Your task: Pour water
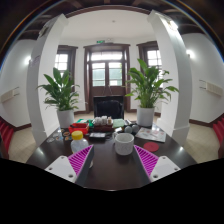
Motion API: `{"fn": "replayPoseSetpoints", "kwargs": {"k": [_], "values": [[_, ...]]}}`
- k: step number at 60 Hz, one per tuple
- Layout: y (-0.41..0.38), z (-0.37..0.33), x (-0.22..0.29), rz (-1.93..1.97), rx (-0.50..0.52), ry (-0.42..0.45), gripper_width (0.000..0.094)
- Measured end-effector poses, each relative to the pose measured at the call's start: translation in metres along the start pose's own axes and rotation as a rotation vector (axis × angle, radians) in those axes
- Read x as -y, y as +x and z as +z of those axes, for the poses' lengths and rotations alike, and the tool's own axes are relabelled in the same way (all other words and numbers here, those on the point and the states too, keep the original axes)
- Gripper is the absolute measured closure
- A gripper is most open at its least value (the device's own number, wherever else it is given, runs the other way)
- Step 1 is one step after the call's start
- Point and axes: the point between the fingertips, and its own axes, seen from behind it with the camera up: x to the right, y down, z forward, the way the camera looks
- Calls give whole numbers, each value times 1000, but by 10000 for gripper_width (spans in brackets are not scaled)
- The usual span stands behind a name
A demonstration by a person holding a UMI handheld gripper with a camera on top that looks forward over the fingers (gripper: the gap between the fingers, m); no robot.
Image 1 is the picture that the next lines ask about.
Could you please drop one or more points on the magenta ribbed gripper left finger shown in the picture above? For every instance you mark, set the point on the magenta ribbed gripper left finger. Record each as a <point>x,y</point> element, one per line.
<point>75,167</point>

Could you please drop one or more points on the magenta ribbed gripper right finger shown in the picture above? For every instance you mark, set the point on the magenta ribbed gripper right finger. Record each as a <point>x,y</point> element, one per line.
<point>155,167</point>

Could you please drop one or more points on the red round coaster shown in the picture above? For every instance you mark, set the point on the red round coaster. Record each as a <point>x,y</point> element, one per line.
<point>151,146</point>

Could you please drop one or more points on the clear bottle with yellow cap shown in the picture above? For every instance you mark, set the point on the clear bottle with yellow cap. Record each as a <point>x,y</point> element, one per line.
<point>78,141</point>

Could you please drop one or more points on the printed paper booklet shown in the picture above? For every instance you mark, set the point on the printed paper booklet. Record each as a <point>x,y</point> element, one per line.
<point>152,135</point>

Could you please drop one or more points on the white speckled ceramic mug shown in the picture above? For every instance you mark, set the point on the white speckled ceramic mug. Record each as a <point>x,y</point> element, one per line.
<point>124,143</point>

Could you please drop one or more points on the red box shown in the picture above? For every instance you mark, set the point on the red box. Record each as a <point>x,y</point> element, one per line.
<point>83,127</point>

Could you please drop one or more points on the grey round ball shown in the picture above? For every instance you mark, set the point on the grey round ball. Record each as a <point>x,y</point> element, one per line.
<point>131,129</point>

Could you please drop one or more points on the tray of small tea cups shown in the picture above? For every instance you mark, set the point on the tray of small tea cups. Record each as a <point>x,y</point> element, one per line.
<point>103,124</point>

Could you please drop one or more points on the green cloth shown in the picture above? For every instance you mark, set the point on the green cloth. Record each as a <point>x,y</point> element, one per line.
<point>118,123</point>

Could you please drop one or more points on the left potted green plant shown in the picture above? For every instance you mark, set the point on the left potted green plant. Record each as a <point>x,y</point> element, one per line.
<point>60,94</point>

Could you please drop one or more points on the potted green plant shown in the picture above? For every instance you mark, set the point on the potted green plant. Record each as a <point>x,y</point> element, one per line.
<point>60,94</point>
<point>150,86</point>

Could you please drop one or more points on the right potted green plant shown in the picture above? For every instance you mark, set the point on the right potted green plant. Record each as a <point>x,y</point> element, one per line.
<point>150,86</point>

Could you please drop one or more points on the dark wooden double door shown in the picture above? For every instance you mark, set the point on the dark wooden double door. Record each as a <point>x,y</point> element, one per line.
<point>105,69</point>

